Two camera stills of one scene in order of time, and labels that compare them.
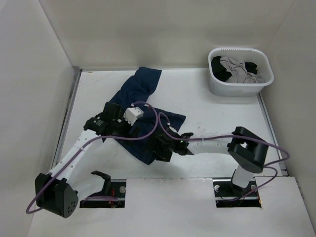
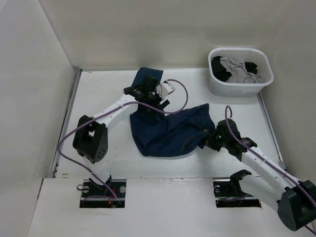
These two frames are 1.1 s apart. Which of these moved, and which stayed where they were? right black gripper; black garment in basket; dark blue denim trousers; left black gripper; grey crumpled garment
Moved: left black gripper; right black gripper; dark blue denim trousers
Stayed: grey crumpled garment; black garment in basket
